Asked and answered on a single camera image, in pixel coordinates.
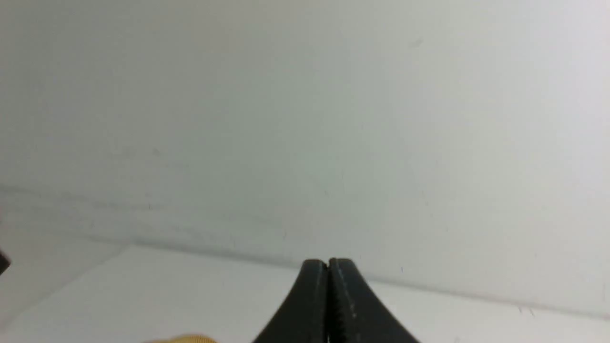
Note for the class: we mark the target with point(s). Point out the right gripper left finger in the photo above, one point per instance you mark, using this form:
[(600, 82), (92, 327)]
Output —
[(301, 318)]

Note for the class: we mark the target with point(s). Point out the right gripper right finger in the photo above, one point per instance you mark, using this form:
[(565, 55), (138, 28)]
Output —
[(354, 313)]

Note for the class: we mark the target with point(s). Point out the amber ribbed plastic plate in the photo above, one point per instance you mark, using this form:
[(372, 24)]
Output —
[(190, 338)]

